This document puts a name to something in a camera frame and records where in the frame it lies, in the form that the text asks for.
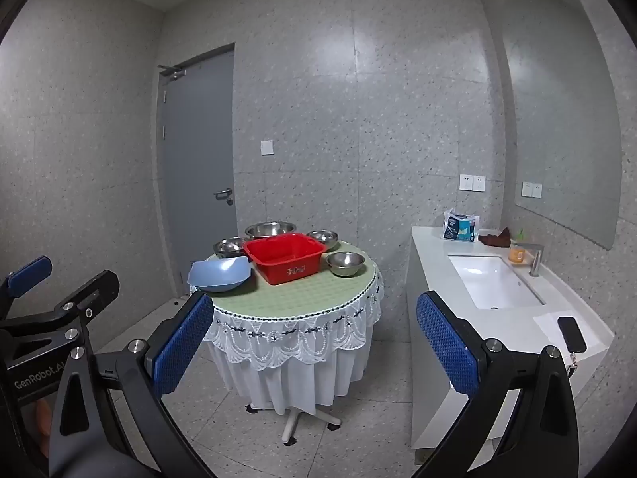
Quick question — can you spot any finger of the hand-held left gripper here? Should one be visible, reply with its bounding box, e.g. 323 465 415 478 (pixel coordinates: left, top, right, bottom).
0 255 53 310
0 270 121 354

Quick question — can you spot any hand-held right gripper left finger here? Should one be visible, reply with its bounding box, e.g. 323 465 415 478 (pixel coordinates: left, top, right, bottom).
47 291 215 478

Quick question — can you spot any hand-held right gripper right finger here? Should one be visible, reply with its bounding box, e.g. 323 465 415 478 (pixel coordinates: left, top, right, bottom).
416 290 589 478

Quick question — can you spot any blue plastic bowl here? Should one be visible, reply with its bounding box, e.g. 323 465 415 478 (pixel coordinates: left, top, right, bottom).
188 255 252 294

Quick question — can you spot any small steel bowl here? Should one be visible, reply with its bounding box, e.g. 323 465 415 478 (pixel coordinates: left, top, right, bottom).
326 252 366 278
305 229 340 252
214 237 248 259

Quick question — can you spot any red plastic basin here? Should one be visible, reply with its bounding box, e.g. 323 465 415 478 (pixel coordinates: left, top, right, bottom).
243 233 328 286

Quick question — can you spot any large steel bowl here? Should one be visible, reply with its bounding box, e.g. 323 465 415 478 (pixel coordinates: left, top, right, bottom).
245 221 295 241

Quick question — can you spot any person's left hand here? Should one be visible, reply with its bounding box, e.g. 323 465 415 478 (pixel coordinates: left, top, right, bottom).
32 394 53 454

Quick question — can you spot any white sink basin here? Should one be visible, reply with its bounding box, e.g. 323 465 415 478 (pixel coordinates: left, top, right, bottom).
448 255 547 311

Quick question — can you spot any white sink counter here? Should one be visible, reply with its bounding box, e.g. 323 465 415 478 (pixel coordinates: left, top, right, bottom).
407 225 615 459

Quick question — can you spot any white paper sheet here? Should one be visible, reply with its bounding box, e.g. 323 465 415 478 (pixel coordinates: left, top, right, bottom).
532 310 600 347

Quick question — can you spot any brown cloth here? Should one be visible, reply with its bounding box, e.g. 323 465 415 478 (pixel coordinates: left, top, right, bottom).
478 227 512 248

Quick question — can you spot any blue tissue packet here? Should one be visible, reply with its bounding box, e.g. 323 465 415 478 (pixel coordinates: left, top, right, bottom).
442 210 481 243

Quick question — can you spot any metal faucet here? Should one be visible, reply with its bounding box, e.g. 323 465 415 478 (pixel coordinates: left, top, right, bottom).
512 242 545 278

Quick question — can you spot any black phone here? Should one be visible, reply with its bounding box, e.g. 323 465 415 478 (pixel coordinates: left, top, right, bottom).
557 316 587 352

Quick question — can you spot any white table base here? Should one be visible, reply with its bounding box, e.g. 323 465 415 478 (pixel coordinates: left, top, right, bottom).
246 401 342 445

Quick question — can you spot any grey door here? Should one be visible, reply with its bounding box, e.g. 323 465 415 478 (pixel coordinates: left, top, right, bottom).
156 44 238 304

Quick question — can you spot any wall mirror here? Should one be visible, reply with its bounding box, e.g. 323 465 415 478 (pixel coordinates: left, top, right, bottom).
502 0 625 251

